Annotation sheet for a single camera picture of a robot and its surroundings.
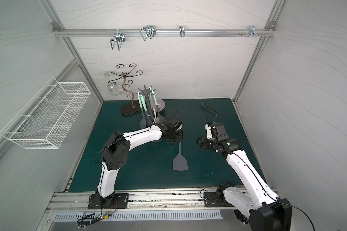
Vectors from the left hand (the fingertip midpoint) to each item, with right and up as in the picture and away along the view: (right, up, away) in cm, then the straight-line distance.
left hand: (182, 139), depth 91 cm
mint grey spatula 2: (-21, +20, -17) cm, 33 cm away
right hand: (+10, +1, -11) cm, 16 cm away
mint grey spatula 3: (-25, +9, 0) cm, 27 cm away
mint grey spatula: (-2, -14, -5) cm, 15 cm away
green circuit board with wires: (-49, -35, -23) cm, 64 cm away
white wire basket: (-67, +13, -23) cm, 72 cm away
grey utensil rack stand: (-16, +13, -4) cm, 20 cm away
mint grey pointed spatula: (-15, +22, -14) cm, 30 cm away
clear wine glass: (-49, +33, +9) cm, 59 cm away
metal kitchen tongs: (+23, +22, +26) cm, 41 cm away
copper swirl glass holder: (-42, +21, +23) cm, 52 cm away
